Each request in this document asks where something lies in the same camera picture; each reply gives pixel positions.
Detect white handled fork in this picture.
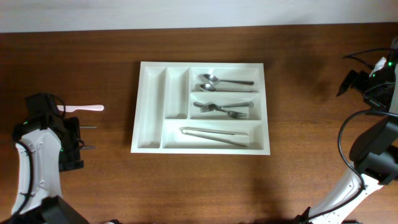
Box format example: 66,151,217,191
193,101,248,119

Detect large metal spoon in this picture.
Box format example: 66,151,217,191
201,73,254,86
200,84,254,93

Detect metal fork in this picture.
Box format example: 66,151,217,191
200,101,254,113

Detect metal tongs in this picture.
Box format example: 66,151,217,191
179,127,249,147

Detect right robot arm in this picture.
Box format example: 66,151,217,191
293,39,397,223

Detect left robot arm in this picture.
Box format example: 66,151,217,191
1,63,283,223

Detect pink plastic knife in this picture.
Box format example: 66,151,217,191
57,105,104,113

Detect white cutlery tray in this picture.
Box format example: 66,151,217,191
131,62,271,155

